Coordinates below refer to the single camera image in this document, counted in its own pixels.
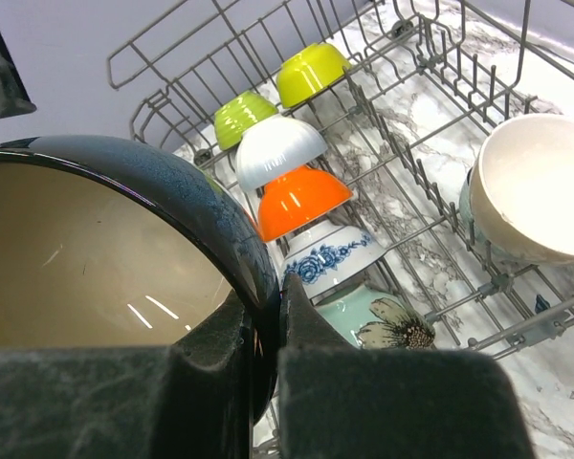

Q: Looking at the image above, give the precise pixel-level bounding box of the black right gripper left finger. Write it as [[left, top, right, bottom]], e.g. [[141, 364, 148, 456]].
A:
[[0, 295, 253, 458]]

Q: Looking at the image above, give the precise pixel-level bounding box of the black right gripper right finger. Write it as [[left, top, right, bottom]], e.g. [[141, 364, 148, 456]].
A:
[[277, 274, 535, 459]]

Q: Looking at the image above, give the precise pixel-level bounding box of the celadon green bowl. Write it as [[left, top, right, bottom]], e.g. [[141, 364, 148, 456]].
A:
[[316, 283, 436, 350]]

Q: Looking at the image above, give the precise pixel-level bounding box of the blue floral bowl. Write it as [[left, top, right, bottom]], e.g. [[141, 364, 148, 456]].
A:
[[281, 220, 386, 298]]

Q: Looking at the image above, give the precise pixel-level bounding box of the dark brown bowl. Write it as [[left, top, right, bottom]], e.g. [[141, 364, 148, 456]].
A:
[[0, 135, 280, 414]]

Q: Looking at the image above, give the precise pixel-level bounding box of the white round bowl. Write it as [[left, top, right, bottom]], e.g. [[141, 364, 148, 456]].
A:
[[258, 165, 353, 242]]

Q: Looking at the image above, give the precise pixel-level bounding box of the grey bowl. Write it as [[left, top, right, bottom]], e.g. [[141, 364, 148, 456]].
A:
[[235, 115, 328, 191]]

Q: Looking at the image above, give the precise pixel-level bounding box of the beige patterned bowl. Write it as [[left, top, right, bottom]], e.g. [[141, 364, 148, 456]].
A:
[[469, 114, 574, 264]]

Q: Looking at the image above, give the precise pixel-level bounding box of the yellow-green bowl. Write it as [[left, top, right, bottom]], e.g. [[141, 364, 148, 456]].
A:
[[276, 43, 351, 108]]

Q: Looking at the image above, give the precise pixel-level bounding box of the grey wire dish rack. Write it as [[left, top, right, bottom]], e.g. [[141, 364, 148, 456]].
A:
[[106, 1, 574, 458]]

